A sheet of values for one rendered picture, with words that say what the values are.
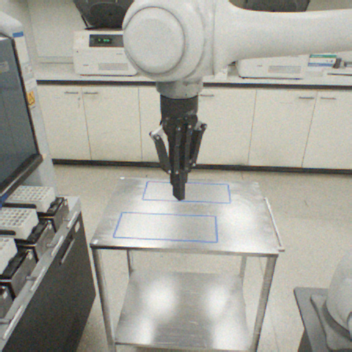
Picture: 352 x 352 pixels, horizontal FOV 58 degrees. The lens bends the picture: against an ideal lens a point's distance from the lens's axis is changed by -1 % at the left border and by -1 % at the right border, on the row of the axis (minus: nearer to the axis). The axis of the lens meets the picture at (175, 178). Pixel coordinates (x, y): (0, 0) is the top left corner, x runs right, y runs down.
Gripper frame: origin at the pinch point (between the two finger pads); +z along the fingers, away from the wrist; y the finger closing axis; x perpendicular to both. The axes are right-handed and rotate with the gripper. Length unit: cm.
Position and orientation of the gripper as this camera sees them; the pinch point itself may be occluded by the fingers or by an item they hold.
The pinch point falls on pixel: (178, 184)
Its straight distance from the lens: 71.9
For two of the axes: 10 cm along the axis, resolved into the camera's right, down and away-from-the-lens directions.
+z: 0.0, 8.7, 4.9
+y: 8.5, -2.6, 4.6
